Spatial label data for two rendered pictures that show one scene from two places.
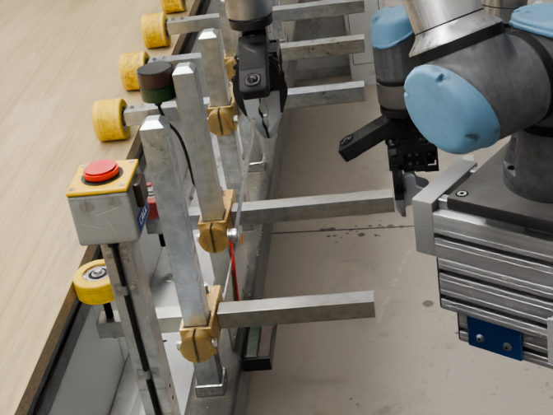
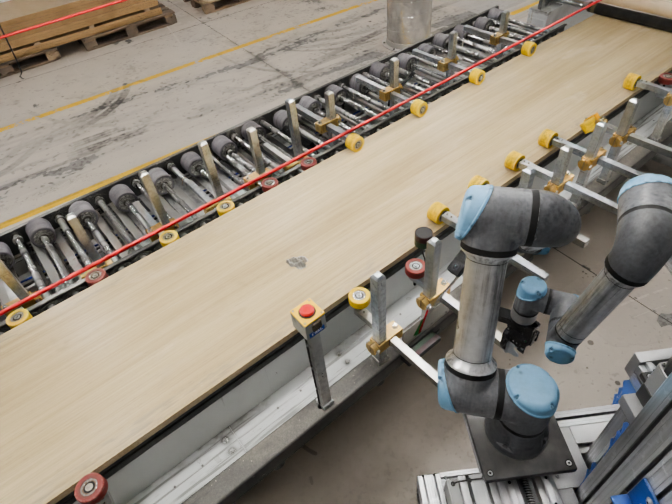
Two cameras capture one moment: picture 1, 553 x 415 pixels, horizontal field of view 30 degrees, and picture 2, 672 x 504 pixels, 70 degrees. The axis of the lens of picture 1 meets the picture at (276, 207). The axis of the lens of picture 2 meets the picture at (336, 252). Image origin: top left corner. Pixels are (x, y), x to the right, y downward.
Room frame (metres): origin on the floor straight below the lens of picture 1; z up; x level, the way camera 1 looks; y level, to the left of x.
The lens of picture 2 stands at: (0.55, -0.47, 2.26)
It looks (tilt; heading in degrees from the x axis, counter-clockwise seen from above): 45 degrees down; 46
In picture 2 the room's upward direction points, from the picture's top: 6 degrees counter-clockwise
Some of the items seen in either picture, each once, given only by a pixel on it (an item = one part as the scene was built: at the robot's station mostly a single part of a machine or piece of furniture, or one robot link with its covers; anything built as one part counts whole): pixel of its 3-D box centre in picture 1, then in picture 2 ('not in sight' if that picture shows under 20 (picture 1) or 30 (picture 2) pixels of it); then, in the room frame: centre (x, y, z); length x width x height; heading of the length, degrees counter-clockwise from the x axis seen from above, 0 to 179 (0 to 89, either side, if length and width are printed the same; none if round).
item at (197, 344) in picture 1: (202, 324); (384, 338); (1.32, 0.14, 0.81); 0.14 x 0.06 x 0.05; 171
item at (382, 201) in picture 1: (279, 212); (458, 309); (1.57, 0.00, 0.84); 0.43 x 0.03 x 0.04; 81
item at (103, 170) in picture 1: (101, 173); (307, 311); (1.04, 0.19, 1.22); 0.04 x 0.04 x 0.02
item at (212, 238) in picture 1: (216, 221); (432, 294); (1.57, 0.11, 0.85); 0.14 x 0.06 x 0.05; 171
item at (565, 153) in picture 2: not in sight; (552, 195); (2.29, -0.01, 0.90); 0.04 x 0.04 x 0.48; 81
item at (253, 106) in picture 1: (256, 109); not in sight; (1.61, 0.01, 1.02); 0.06 x 0.03 x 0.09; 171
